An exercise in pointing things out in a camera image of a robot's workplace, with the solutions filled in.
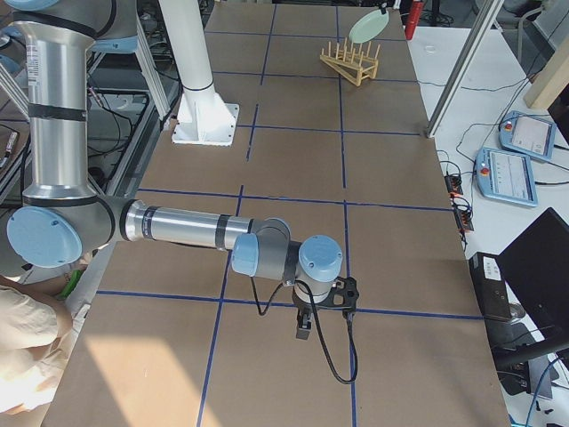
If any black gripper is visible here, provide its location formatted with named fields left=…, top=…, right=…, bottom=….
left=293, top=288, right=330, bottom=340

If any light green plate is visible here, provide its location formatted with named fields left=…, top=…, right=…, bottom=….
left=349, top=9, right=389, bottom=44

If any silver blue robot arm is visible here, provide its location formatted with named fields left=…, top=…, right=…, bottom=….
left=6, top=1, right=354, bottom=339

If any black power strip right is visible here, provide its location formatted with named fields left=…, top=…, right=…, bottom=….
left=453, top=205, right=474, bottom=232

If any black power strip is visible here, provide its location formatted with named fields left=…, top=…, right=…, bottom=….
left=453, top=205, right=474, bottom=232
left=445, top=173, right=463, bottom=197

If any black box with label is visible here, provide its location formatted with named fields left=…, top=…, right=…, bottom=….
left=469, top=252, right=513, bottom=322

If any black power strip left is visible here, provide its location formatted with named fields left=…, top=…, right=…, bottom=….
left=445, top=173, right=463, bottom=197

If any black monitor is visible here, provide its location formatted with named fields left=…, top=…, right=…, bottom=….
left=498, top=207, right=568, bottom=337

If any blue teach pendant near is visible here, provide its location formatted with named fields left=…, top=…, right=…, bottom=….
left=475, top=147, right=538, bottom=207

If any blue teach pendant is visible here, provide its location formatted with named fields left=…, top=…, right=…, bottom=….
left=475, top=147, right=538, bottom=207
left=499, top=110, right=557, bottom=162

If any wooden dish rack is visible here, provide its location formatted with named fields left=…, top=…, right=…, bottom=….
left=319, top=38, right=381, bottom=87

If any person in beige clothing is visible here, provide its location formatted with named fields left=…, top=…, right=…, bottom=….
left=1, top=277, right=73, bottom=415

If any blue teach pendant far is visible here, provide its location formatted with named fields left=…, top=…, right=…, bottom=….
left=499, top=110, right=557, bottom=162

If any red fire extinguisher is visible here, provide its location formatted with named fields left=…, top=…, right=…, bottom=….
left=405, top=0, right=424, bottom=40

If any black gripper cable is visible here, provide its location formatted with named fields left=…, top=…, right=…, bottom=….
left=250, top=275, right=359, bottom=384

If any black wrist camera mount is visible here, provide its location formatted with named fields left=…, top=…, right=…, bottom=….
left=317, top=277, right=359, bottom=314

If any white mounting base plate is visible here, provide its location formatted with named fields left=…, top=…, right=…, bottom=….
left=172, top=92, right=240, bottom=146

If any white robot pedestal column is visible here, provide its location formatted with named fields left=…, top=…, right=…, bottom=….
left=159, top=0, right=214, bottom=94

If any grey aluminium frame post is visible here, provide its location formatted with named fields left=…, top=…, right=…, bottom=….
left=425, top=0, right=504, bottom=138

